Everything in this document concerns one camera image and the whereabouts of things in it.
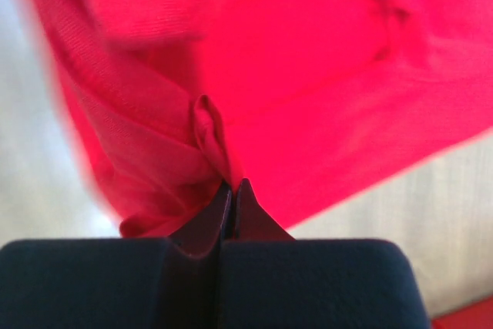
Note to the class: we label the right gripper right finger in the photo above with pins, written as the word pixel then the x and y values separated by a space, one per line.
pixel 270 280

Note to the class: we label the red plastic bin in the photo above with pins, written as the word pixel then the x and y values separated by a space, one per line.
pixel 476 316

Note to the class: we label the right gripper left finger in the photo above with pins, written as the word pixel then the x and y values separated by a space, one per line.
pixel 151 282

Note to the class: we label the red t-shirt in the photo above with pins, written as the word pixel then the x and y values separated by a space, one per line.
pixel 312 100

